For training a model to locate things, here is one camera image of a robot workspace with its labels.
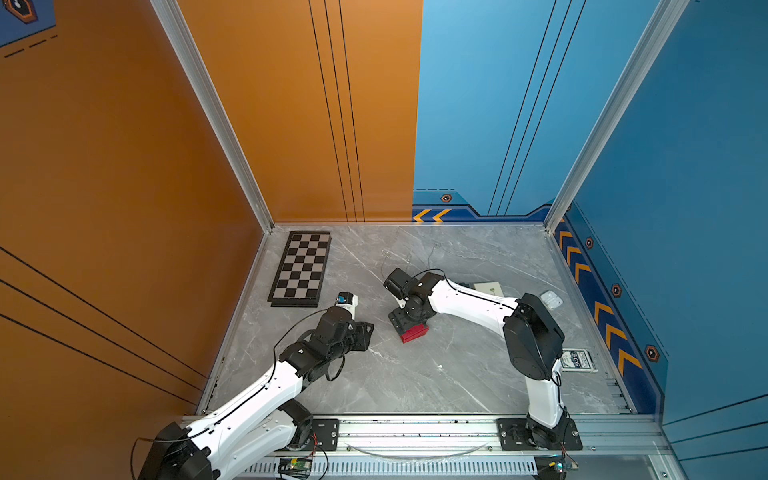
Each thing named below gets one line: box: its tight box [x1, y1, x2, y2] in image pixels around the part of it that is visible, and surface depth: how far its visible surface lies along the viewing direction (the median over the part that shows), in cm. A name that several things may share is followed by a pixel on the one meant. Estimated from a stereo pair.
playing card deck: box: [561, 348, 598, 373], surface depth 85 cm
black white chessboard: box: [267, 231, 332, 307], surface depth 104 cm
